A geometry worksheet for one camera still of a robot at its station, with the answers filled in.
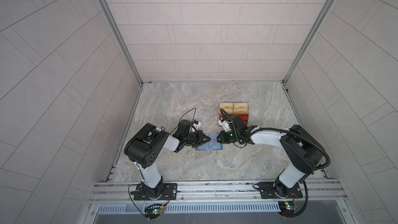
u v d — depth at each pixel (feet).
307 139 1.56
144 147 1.56
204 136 2.80
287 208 2.22
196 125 2.78
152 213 2.11
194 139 2.58
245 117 3.06
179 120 2.42
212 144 2.74
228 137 2.59
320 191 2.36
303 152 1.48
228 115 2.32
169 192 2.31
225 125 2.69
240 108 3.05
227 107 3.07
